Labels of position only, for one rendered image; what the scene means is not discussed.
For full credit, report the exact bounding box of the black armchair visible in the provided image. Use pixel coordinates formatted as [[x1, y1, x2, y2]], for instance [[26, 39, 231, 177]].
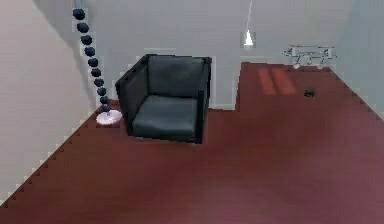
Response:
[[114, 53, 213, 145]]

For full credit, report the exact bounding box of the black beaded floor lamp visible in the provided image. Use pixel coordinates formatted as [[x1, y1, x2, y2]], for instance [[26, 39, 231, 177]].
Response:
[[72, 0, 124, 126]]

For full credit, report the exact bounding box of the white metal frame table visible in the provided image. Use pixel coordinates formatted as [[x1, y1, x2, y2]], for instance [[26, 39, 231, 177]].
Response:
[[282, 44, 338, 70]]

